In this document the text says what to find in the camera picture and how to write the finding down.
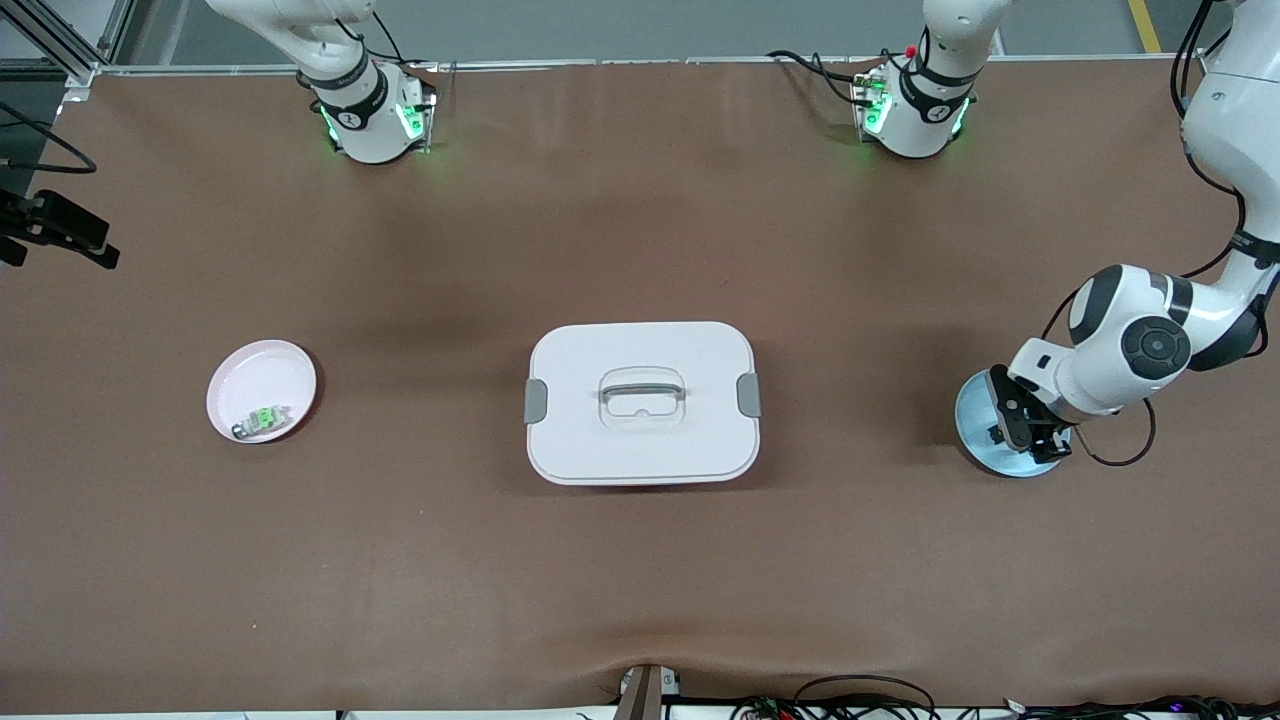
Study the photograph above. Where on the white lidded storage box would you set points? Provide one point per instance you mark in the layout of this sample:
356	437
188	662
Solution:
640	440

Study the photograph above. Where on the clear table edge strip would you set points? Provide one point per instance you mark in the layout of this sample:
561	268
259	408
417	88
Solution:
650	63

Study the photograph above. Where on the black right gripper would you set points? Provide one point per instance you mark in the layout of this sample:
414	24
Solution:
62	228

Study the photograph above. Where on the light blue round plate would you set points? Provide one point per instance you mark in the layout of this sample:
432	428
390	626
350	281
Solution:
972	420

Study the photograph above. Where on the clear and green switch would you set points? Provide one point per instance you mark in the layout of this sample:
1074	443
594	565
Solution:
262	421

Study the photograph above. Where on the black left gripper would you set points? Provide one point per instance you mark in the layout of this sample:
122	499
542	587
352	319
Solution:
1047	433

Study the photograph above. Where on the aluminium frame post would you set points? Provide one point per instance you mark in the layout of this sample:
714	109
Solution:
1213	64
82	70

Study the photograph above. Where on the brown bracket with white block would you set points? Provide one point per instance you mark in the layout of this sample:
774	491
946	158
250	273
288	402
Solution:
645	695

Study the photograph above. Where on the pink round plate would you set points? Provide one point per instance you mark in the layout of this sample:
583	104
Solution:
265	385

